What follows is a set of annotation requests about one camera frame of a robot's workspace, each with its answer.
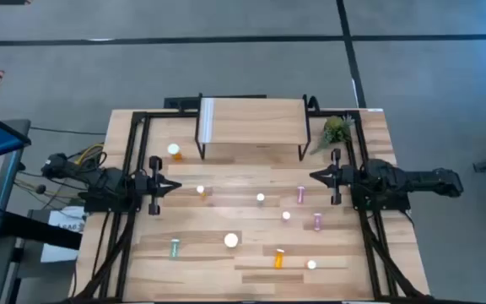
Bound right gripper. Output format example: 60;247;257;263
309;148;354;206

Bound black floor cable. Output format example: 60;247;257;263
30;125;108;137

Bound white paper sheet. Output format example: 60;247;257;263
40;205;88;263

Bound yellow cable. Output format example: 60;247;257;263
73;143;105;166

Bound black horizontal beam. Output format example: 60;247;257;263
0;205;84;251

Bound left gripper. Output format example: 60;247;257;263
134;155;182;215

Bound wooden shelf black metal legs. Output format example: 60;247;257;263
194;93;312;162

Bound grey metal monitor stand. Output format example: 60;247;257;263
0;147;27;237

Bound black metal table frame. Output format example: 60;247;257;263
68;93;434;304

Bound green artificial potted plant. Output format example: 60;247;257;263
309;114;356;155

